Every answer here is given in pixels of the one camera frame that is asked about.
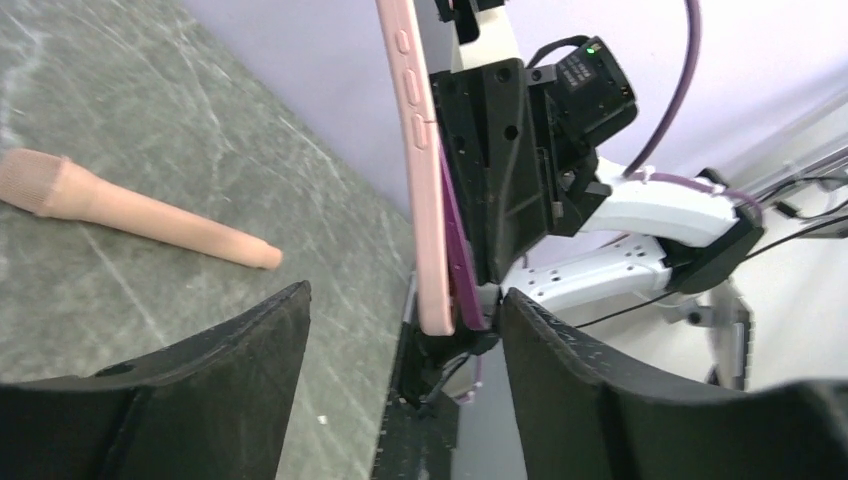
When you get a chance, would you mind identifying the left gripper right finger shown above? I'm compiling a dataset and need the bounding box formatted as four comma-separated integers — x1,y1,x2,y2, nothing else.
500,289,847,480

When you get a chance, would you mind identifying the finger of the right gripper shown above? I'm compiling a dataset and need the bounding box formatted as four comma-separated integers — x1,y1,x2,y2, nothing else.
430,58,549,284

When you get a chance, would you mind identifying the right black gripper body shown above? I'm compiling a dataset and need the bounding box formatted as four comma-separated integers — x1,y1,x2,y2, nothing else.
523,62,613,239

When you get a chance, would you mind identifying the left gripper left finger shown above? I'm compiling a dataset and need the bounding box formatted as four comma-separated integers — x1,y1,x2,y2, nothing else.
1,281,311,479

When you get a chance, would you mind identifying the pink phone case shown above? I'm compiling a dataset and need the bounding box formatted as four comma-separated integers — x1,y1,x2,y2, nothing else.
376,0,455,336

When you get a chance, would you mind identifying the purple black phone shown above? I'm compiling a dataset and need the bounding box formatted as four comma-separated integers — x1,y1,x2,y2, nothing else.
439,150,490,331

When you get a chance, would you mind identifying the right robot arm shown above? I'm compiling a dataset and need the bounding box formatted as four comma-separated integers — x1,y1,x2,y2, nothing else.
430,36,764,330

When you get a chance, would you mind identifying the pink microphone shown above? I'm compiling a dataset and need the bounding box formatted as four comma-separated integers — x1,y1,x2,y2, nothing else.
1,148,283,270

